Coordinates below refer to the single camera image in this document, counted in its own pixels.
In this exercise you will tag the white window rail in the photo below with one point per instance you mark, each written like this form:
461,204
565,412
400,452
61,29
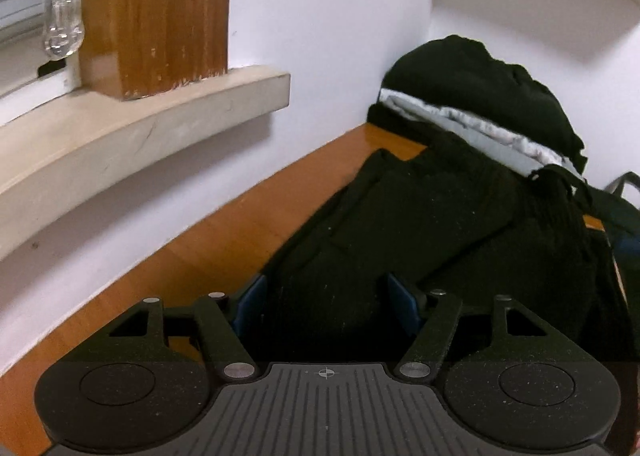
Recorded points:
30,91

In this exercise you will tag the black padded object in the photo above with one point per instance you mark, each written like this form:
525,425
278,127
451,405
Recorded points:
625,216

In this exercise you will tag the grey garment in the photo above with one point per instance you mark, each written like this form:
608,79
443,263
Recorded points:
492,146

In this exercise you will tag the wooden window frame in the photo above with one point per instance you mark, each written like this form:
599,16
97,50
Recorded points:
160,11

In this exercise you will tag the black fleece garment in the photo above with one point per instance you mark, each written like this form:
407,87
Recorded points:
490,86

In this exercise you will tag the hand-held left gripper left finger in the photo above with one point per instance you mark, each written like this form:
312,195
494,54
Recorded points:
250,306

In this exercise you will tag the black thin garment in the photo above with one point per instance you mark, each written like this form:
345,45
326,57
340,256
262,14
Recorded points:
395,122

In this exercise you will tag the white patterned garment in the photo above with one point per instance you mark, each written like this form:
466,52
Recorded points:
500,132

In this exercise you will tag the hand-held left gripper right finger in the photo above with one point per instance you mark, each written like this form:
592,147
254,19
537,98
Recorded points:
402,306

